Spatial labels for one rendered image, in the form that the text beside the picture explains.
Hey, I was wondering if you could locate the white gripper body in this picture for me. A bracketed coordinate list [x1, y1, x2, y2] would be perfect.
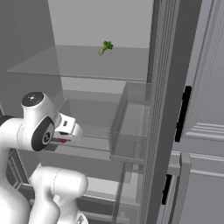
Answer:
[54, 122, 85, 138]

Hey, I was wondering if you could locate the glass fridge shelf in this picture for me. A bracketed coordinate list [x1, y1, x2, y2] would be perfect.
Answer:
[6, 44, 151, 82]
[43, 89, 148, 154]

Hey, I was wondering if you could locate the clear fridge door bin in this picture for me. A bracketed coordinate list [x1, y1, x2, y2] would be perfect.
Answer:
[108, 80, 153, 165]

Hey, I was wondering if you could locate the clear fridge drawer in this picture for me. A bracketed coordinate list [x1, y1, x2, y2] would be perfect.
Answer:
[5, 147, 141, 224]

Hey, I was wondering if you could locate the grey fridge door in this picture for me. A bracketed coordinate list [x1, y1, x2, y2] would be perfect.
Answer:
[137, 0, 204, 224]

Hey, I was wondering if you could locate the grey fridge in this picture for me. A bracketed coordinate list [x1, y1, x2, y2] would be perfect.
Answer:
[0, 0, 156, 224]

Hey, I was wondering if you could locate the green leafy vegetable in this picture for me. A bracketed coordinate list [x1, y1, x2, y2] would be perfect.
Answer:
[98, 40, 115, 56]

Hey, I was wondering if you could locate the grey cupboard door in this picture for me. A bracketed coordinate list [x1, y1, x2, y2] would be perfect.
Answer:
[157, 150, 224, 224]
[179, 0, 224, 143]

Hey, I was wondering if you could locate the black cupboard handle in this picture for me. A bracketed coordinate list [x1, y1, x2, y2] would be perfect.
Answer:
[161, 173, 173, 206]
[174, 85, 193, 144]

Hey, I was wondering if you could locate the grey bar handle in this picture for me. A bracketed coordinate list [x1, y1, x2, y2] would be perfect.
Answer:
[167, 150, 193, 224]

